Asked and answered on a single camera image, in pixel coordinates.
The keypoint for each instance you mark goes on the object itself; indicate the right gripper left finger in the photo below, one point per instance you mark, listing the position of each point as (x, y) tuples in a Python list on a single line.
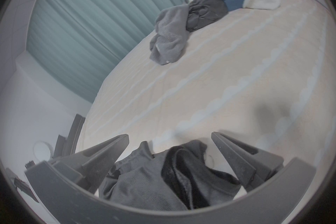
[(102, 160)]

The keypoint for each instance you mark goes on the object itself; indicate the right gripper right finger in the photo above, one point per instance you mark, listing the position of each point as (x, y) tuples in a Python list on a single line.
[(246, 162)]

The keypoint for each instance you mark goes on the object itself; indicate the black T-shirt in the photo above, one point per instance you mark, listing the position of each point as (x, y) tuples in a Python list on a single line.
[(147, 186)]

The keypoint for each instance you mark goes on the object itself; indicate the bed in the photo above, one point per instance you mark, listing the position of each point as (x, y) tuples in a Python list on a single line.
[(236, 73)]

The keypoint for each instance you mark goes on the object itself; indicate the grey garment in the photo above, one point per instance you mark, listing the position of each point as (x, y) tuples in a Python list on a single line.
[(170, 36)]

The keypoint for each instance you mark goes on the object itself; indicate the black shiny garment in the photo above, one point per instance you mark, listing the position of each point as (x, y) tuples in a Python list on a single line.
[(204, 10)]

